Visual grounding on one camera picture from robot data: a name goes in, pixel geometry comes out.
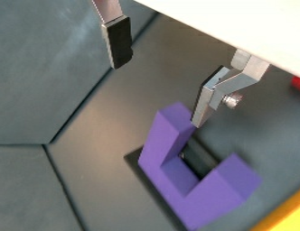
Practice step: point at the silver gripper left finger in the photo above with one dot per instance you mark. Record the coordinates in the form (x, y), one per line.
(116, 31)

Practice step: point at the purple U-shaped block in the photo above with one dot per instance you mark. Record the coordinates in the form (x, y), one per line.
(196, 199)

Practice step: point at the yellow long bar block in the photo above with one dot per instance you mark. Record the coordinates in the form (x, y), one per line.
(283, 218)

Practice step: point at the red slotted board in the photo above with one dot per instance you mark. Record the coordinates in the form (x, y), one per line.
(295, 82)

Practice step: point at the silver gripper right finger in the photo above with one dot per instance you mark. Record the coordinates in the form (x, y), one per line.
(219, 88)

